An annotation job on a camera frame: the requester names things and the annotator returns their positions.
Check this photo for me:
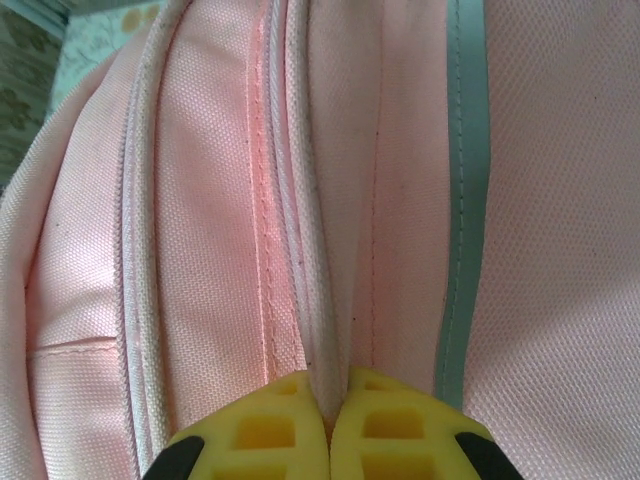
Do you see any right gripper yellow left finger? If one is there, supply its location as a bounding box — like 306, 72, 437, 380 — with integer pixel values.
144, 370, 334, 480

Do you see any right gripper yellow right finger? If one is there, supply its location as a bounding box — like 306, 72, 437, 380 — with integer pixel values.
329, 364, 519, 480

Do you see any pink student backpack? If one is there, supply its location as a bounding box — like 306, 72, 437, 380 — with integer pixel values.
0, 0, 640, 480

